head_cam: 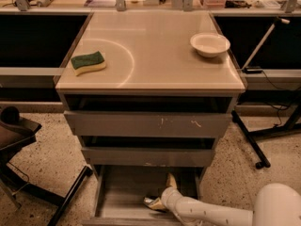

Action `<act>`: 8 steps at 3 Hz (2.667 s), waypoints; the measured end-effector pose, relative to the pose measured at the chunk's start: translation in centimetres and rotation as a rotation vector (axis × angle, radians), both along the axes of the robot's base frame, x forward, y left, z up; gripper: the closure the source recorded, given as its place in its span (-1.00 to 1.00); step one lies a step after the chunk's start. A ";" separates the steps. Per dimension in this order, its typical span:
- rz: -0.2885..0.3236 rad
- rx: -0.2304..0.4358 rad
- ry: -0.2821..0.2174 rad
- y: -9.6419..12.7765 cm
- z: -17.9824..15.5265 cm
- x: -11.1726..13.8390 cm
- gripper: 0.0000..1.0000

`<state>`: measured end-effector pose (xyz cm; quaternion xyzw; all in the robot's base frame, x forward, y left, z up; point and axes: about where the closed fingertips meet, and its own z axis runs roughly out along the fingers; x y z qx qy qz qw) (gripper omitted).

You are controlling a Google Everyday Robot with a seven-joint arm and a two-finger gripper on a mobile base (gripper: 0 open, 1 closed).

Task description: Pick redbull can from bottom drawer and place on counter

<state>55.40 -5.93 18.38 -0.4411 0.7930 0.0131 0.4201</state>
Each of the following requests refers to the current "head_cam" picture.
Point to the white bowl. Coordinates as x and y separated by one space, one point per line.
210 44

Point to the silver redbull can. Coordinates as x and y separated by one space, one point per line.
149 202

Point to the black stand left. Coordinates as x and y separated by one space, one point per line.
53 162

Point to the green yellow sponge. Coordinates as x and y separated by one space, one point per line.
88 63

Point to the grey drawer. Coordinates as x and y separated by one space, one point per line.
147 116
121 191
148 151

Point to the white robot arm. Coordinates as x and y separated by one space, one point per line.
275 205

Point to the black wheeled stand right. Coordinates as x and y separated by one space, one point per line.
290 127

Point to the grey drawer cabinet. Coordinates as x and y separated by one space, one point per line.
148 53

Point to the bottom grey drawer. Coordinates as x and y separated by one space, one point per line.
121 191

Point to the top grey drawer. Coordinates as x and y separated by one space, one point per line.
147 116

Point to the middle grey drawer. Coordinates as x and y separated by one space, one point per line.
148 151

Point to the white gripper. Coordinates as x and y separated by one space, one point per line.
171 196

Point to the white pole with black base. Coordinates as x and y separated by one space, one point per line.
263 39

